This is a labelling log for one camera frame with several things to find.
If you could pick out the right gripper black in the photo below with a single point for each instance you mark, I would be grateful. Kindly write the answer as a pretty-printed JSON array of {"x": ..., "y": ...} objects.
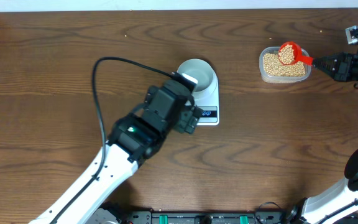
[{"x": 343, "y": 68}]

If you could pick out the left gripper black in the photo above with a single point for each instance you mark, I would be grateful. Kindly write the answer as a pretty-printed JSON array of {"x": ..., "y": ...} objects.
[{"x": 188, "y": 119}]

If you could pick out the red plastic scoop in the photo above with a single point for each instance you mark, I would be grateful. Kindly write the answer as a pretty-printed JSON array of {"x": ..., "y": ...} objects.
[{"x": 291, "y": 53}]

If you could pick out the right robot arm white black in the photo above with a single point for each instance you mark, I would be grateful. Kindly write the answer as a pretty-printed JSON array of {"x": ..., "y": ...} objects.
[{"x": 341, "y": 199}]

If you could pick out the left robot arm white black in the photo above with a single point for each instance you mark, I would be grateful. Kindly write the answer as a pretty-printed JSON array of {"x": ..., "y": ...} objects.
[{"x": 133, "y": 139}]

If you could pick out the white digital kitchen scale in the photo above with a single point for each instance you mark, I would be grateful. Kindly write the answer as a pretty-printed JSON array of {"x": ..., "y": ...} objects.
[{"x": 209, "y": 103}]

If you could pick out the grey round bowl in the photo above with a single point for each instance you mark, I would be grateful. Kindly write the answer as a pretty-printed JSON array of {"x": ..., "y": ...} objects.
[{"x": 201, "y": 71}]

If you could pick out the clear plastic soybean container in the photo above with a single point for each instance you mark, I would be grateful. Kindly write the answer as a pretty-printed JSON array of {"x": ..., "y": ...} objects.
[{"x": 272, "y": 71}]

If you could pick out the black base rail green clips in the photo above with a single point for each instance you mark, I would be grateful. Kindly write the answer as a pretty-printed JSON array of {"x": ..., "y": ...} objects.
[{"x": 112, "y": 213}]

